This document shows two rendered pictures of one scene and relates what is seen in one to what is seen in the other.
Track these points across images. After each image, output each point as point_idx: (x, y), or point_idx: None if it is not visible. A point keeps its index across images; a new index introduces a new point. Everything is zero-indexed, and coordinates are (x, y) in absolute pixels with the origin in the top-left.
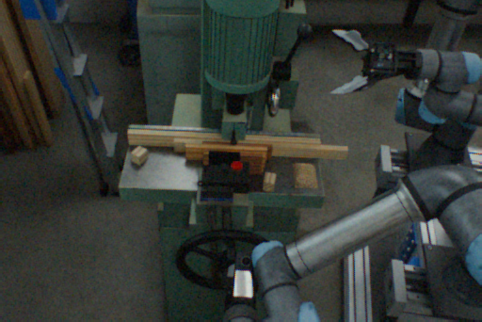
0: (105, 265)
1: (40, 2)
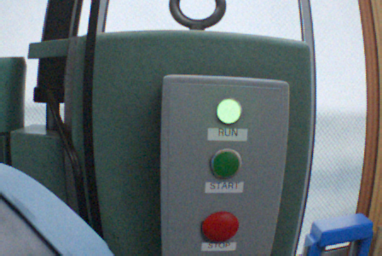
0: None
1: (304, 255)
